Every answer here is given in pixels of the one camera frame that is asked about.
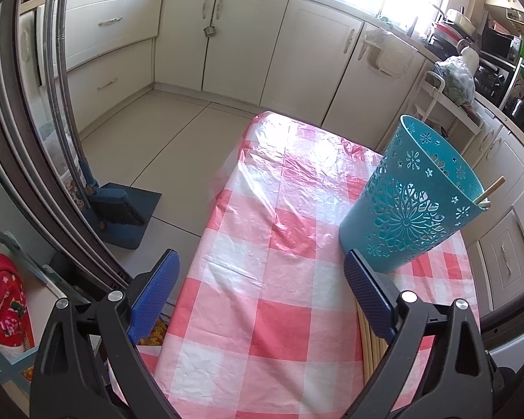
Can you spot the wooden chopstick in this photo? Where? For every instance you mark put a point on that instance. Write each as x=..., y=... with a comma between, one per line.
x=363, y=336
x=380, y=349
x=371, y=351
x=493, y=187

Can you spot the white storage rack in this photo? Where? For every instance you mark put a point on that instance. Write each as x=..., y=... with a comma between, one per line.
x=432, y=91

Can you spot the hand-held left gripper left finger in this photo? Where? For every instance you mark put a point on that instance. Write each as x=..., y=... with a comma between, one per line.
x=155, y=290

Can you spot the blue perforated plastic basket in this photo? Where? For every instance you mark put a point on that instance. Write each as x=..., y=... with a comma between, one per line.
x=401, y=227

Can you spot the black toaster oven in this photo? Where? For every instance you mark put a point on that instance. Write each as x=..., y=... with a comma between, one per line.
x=495, y=72

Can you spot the plastic bag of greens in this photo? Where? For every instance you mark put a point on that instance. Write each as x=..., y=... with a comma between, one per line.
x=456, y=78

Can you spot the small metal cup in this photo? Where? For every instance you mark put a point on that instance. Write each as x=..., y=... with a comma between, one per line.
x=208, y=31

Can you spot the white hanging plastic bin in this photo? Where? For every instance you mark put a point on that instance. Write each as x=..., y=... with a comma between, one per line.
x=386, y=59

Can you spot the pink checked tablecloth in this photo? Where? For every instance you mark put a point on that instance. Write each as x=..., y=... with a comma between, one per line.
x=266, y=314

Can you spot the cream kitchen cabinets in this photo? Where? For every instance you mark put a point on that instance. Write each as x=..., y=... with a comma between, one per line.
x=244, y=43

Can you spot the blue dustpan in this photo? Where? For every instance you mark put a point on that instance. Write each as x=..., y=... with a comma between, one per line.
x=131, y=231

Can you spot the red floral cloth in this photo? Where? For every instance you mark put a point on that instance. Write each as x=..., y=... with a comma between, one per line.
x=4, y=310

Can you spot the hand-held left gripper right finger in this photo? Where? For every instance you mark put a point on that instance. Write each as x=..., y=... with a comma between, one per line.
x=367, y=292

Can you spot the dish rack with dishes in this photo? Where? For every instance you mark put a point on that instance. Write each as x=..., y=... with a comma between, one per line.
x=443, y=35

